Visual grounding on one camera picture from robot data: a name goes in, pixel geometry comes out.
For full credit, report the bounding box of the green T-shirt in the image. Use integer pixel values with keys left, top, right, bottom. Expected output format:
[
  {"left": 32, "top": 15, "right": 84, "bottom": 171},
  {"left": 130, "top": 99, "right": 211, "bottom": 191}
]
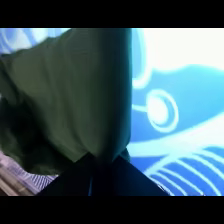
[{"left": 0, "top": 27, "right": 135, "bottom": 177}]

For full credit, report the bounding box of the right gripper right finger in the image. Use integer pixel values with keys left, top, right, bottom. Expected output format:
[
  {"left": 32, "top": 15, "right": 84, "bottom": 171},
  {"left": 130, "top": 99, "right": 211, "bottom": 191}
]
[{"left": 90, "top": 154, "right": 170, "bottom": 197}]

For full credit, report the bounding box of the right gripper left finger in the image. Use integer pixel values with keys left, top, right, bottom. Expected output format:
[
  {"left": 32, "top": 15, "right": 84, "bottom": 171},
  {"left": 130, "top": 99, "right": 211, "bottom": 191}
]
[{"left": 39, "top": 152, "right": 93, "bottom": 197}]

